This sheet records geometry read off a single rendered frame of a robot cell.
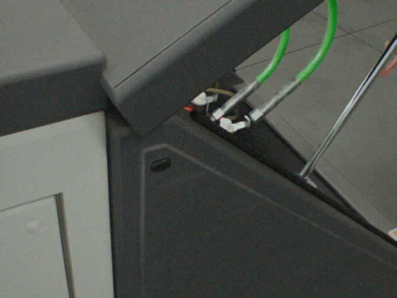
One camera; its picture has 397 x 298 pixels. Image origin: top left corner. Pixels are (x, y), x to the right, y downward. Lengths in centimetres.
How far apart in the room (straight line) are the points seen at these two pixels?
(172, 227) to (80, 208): 8
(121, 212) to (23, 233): 6
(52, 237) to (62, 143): 7
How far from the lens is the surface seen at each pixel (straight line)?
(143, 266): 40
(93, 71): 28
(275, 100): 90
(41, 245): 35
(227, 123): 87
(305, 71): 91
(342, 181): 108
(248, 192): 40
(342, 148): 277
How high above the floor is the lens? 164
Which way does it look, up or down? 39 degrees down
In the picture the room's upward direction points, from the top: 5 degrees clockwise
